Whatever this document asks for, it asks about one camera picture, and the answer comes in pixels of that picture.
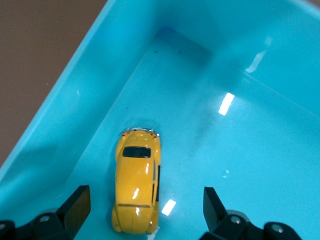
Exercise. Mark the yellow beetle toy car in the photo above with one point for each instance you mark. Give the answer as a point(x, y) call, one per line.
point(135, 180)

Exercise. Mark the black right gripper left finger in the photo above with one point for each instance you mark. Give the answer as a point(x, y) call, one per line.
point(75, 207)

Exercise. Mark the turquoise plastic bin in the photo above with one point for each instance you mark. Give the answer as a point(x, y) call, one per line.
point(225, 150)

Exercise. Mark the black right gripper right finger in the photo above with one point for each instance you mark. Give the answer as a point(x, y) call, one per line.
point(212, 210)

